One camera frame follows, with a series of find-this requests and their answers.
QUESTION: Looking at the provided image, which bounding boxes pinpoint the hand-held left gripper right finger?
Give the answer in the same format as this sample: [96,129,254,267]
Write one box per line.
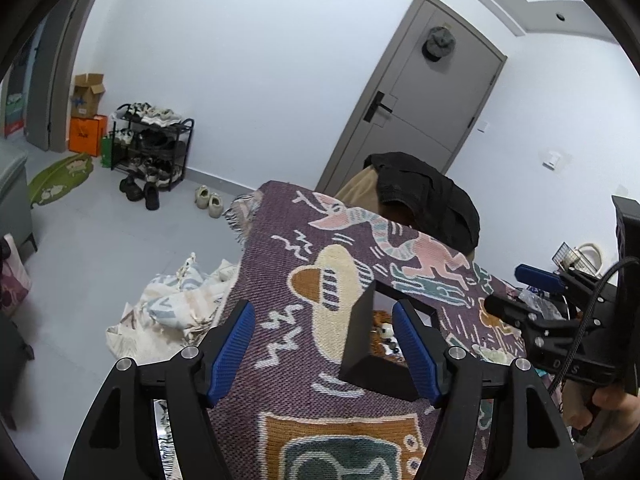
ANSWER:
[391,299,586,480]

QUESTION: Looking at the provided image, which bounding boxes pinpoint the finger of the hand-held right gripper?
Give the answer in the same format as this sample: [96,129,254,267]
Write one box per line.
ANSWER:
[515,263,567,294]
[482,294,552,333]

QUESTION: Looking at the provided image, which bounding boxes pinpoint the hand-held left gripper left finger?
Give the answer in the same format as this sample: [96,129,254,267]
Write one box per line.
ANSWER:
[62,300,257,480]

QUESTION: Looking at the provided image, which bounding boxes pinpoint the black jewelry box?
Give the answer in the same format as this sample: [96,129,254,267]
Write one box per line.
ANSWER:
[338,280,441,403]

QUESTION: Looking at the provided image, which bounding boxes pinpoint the person's right hand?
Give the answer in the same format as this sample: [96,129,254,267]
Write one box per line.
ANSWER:
[561,384,640,443]

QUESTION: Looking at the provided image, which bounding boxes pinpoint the purple printed blanket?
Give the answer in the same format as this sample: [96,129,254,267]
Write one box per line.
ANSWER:
[207,180,566,480]

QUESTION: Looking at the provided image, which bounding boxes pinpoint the white patterned cloth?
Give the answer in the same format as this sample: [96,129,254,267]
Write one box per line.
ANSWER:
[105,255,241,361]

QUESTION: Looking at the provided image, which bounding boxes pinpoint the black jacket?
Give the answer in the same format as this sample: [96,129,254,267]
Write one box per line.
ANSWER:
[363,152,481,256]

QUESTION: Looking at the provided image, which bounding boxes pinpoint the beige chair back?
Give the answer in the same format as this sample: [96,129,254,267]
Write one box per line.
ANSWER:
[334,167,383,211]

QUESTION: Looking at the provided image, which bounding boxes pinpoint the black shoe rack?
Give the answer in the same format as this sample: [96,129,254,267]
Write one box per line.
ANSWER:
[111,104,195,192]

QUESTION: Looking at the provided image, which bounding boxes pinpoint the pink patterned bag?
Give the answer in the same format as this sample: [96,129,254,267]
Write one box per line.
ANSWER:
[0,232,33,318]

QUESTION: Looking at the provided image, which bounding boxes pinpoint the group of assorted shoes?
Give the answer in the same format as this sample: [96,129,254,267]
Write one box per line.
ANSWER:
[114,102,185,183]

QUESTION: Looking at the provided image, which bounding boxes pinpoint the green leaf-shaped mat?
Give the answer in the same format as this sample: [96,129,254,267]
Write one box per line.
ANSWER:
[27,154,95,208]

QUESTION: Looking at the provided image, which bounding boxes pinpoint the grey cap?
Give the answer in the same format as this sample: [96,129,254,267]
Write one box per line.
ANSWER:
[422,25,457,62]

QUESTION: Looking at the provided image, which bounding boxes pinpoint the orange box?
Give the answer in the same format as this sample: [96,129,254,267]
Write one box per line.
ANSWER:
[68,115,108,156]

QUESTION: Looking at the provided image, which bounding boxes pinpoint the grey cabinet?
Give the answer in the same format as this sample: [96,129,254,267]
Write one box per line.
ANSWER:
[0,140,38,261]

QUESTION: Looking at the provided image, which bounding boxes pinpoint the open cardboard box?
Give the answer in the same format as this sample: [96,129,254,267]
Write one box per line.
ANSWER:
[70,73,106,118]

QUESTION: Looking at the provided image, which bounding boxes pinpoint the dark grey open door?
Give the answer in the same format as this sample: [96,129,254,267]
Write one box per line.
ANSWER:
[27,0,111,151]

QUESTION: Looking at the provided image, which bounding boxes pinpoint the black braided cable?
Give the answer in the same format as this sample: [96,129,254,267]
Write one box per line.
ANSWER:
[547,256,640,395]

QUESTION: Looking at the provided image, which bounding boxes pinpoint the black door handle lock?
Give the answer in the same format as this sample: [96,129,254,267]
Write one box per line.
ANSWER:
[363,91,395,123]

